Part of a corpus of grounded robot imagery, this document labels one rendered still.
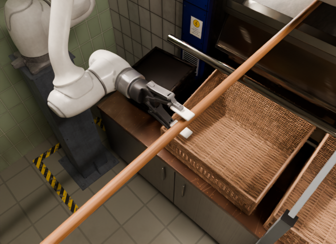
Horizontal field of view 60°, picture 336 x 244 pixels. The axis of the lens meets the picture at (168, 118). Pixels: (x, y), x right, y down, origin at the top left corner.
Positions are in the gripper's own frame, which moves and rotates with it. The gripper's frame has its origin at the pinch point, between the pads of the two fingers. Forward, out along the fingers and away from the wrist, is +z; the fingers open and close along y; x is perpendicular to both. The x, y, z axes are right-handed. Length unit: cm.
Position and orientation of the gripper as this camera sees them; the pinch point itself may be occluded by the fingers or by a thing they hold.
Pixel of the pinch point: (183, 122)
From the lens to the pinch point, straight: 86.9
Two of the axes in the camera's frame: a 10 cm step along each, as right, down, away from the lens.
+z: 7.3, 5.5, -4.1
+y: 0.0, 6.0, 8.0
